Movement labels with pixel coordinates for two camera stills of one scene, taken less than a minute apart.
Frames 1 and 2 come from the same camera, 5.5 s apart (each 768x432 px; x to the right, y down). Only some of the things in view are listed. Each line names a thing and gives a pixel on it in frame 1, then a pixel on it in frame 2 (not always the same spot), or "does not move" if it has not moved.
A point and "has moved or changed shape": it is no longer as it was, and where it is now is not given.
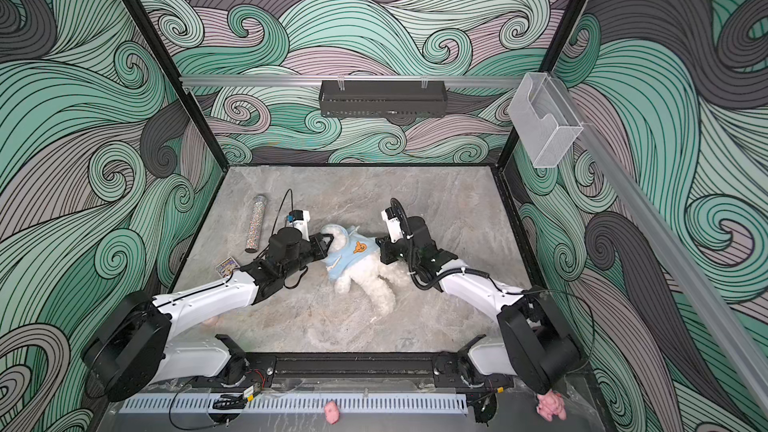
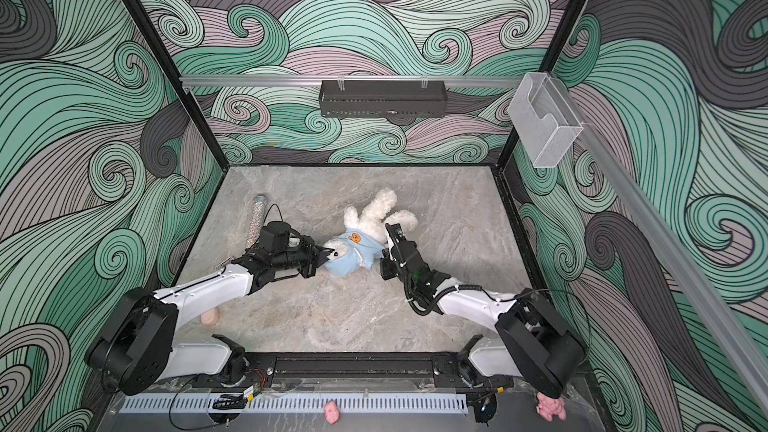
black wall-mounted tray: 383,98 does not move
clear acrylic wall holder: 544,118 does not move
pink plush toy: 551,404 does not move
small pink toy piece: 331,412 does not move
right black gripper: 387,247 → 386,262
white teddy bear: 377,280 → 374,222
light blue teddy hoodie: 349,246 has moved or changed shape
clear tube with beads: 257,215 does not move
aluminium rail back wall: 354,80 does not move
